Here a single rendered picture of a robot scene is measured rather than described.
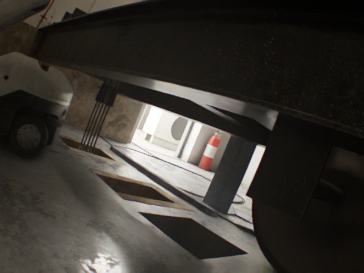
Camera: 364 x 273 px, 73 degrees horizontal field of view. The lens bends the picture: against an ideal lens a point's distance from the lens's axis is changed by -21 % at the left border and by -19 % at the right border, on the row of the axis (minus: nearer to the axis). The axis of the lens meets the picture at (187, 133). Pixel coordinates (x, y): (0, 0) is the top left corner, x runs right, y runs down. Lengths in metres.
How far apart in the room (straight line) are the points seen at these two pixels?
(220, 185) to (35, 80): 1.16
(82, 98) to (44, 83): 1.62
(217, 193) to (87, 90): 1.54
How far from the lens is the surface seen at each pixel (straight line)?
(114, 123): 2.90
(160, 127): 4.88
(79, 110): 2.71
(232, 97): 0.52
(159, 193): 1.54
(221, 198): 1.72
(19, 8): 1.28
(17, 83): 1.10
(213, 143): 3.80
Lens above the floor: 0.33
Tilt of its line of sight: level
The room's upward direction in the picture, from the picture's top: 23 degrees clockwise
